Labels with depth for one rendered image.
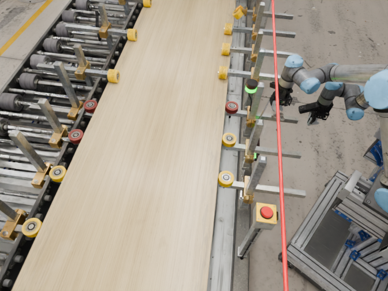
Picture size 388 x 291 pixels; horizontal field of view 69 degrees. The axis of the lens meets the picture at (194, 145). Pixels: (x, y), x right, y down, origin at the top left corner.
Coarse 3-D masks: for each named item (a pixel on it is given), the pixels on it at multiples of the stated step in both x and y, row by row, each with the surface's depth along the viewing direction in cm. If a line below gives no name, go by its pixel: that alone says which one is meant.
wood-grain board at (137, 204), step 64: (192, 0) 243; (128, 64) 192; (192, 64) 194; (128, 128) 160; (192, 128) 161; (64, 192) 136; (128, 192) 137; (192, 192) 138; (64, 256) 119; (128, 256) 120; (192, 256) 120
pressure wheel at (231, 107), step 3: (228, 102) 173; (231, 102) 173; (234, 102) 173; (225, 105) 172; (228, 105) 172; (231, 105) 171; (234, 105) 172; (237, 105) 172; (225, 108) 172; (228, 108) 170; (231, 108) 170; (234, 108) 170; (237, 108) 170; (228, 111) 171; (231, 111) 170; (234, 111) 170
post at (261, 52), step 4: (260, 48) 162; (264, 48) 162; (260, 52) 161; (264, 52) 161; (260, 56) 163; (256, 60) 168; (260, 60) 165; (256, 64) 168; (260, 64) 168; (256, 68) 170; (260, 68) 170; (256, 72) 173; (256, 76) 175; (248, 96) 190; (252, 96) 189; (248, 100) 193; (248, 104) 195
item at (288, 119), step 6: (228, 114) 176; (234, 114) 175; (240, 114) 175; (246, 114) 174; (258, 114) 174; (264, 114) 174; (270, 114) 174; (270, 120) 175; (276, 120) 174; (288, 120) 173; (294, 120) 172
